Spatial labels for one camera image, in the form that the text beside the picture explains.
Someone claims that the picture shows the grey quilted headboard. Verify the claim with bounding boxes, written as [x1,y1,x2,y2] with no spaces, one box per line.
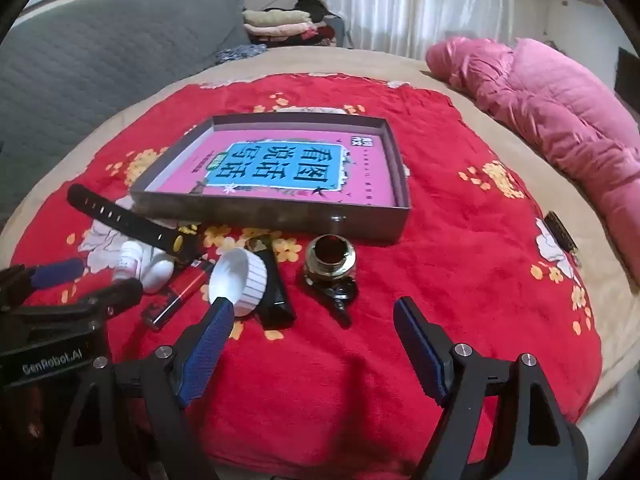
[0,0,253,161]

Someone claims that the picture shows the pink and blue book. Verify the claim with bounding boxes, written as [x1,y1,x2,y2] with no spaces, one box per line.
[155,132,401,207]

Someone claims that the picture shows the black faceted cosmetic tube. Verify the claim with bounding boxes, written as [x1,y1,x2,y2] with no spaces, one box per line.
[245,236,297,331]

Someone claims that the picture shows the beige bed sheet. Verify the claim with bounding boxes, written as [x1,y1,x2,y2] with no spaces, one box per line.
[0,46,640,411]

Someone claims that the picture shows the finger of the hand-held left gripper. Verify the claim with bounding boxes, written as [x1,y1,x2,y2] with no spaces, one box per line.
[20,258,85,291]
[60,278,145,318]

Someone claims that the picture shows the gold-rimmed glass jar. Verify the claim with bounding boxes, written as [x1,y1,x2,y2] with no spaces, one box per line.
[302,235,357,288]

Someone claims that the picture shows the black television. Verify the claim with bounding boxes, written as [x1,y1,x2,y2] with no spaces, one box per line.
[616,47,640,106]

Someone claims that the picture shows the white earbuds case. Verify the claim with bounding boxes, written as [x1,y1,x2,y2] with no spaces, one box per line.
[140,247,176,295]

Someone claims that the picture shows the blue patterned cloth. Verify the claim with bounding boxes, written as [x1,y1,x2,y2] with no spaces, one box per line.
[215,44,268,65]

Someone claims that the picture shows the grey cardboard box tray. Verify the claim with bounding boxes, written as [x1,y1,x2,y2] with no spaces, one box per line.
[129,114,412,247]

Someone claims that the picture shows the small black clip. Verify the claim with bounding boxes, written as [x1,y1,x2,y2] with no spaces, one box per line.
[312,280,360,328]

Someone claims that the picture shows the black and yellow wristwatch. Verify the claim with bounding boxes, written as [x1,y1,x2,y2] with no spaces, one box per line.
[66,183,203,264]

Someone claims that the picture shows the white pill bottle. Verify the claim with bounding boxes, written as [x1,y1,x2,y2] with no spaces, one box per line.
[112,241,143,283]

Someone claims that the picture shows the red lipstick tube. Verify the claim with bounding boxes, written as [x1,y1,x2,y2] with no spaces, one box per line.
[141,259,215,331]

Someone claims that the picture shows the pink quilt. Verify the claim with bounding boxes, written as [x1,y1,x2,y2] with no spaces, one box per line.
[425,36,640,281]

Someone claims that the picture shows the white sheer curtain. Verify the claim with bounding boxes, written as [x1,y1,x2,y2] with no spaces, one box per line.
[325,0,516,58]

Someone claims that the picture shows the pile of folded clothes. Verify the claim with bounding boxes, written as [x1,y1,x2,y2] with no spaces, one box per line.
[242,0,351,50]

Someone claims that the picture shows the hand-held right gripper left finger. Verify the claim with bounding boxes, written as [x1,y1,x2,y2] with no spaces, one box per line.
[50,297,236,480]

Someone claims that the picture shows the red floral blanket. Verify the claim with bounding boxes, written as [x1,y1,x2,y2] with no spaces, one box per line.
[10,74,596,480]

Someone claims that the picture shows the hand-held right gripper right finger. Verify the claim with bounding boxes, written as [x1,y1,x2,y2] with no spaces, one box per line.
[392,296,591,480]

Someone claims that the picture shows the dark comb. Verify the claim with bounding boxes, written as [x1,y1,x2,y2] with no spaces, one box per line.
[545,211,583,267]

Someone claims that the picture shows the white ribbed jar lid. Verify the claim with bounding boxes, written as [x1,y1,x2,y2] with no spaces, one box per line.
[207,248,268,317]

